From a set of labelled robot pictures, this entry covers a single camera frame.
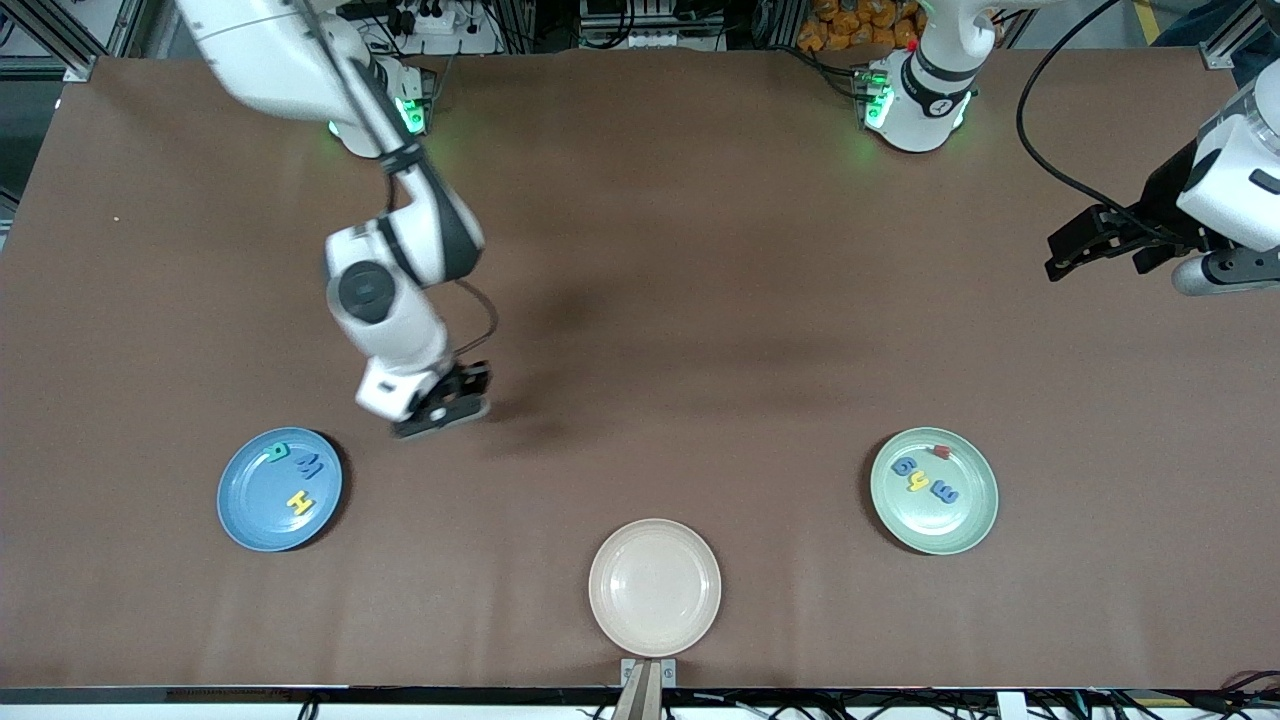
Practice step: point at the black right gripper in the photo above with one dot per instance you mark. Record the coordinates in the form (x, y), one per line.
(468, 380)

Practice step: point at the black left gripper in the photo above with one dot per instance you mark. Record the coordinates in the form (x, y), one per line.
(1163, 203)

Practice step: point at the blue foam capital M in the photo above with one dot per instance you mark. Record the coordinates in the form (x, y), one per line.
(311, 466)

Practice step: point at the teal foam letter R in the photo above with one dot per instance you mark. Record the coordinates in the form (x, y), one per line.
(278, 452)

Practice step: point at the yellow foam letter H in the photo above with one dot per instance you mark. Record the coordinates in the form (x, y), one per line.
(300, 502)

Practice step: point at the dark blue foam small m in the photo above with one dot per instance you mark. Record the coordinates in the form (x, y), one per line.
(945, 493)

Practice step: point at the blue foam small round letter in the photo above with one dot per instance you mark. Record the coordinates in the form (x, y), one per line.
(903, 466)

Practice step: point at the small yellow foam letter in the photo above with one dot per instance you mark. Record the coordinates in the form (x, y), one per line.
(917, 481)

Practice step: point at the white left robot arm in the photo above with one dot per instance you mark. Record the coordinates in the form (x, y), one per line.
(930, 90)

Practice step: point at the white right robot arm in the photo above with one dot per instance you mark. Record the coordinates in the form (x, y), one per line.
(400, 300)

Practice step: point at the blue plate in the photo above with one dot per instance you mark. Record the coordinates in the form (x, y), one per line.
(250, 500)

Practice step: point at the beige plate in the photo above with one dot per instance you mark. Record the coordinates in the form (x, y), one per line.
(655, 587)

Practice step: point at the green plate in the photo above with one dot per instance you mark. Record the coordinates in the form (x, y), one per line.
(960, 525)

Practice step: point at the pile of orange objects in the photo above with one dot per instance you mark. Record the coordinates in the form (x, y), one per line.
(850, 25)

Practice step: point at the white power strip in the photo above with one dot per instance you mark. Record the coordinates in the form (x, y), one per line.
(430, 18)

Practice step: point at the aluminium frame post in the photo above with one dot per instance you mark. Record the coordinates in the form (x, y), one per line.
(1225, 45)
(70, 50)

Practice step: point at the metal mount bracket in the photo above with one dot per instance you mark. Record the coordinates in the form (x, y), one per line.
(648, 690)

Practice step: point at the black table edge rail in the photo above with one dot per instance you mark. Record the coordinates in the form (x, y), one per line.
(300, 695)

